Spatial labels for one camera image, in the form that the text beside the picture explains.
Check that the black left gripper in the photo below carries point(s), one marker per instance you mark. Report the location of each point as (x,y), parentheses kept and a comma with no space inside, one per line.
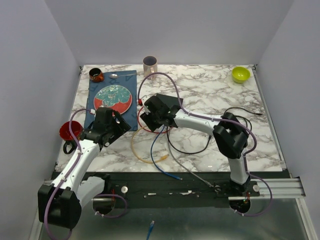
(122,127)

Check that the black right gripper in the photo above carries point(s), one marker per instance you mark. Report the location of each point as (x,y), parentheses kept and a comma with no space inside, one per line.
(146,119)

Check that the black network switch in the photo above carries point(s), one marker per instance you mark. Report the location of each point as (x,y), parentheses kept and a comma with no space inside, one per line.
(169,101)

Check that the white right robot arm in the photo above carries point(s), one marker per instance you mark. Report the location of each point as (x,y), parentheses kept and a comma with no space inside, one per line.
(230,136)

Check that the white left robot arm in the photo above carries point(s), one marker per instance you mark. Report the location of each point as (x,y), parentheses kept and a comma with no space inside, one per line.
(61,202)

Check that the red and teal plate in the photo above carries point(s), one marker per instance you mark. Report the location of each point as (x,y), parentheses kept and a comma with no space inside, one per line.
(116,97)

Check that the red black patterned mug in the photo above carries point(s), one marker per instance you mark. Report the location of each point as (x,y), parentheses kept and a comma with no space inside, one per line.
(70,144)

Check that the blue placemat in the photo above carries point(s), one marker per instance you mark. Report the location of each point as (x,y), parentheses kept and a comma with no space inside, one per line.
(129,82)

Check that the metal spoon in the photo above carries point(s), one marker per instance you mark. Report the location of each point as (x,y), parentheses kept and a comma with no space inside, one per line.
(116,76)

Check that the small brown orange cup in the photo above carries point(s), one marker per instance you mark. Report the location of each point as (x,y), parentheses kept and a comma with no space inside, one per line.
(96,75)

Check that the pink ceramic mug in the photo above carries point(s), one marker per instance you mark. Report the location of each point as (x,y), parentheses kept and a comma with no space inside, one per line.
(150,65)

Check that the black mounting base bar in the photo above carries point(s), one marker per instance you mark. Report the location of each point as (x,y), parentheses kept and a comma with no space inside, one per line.
(141,190)

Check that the lime green bowl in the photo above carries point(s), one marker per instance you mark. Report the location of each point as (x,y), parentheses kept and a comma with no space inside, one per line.
(240,74)

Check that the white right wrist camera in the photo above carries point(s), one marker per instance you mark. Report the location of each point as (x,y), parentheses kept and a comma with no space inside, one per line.
(142,104)

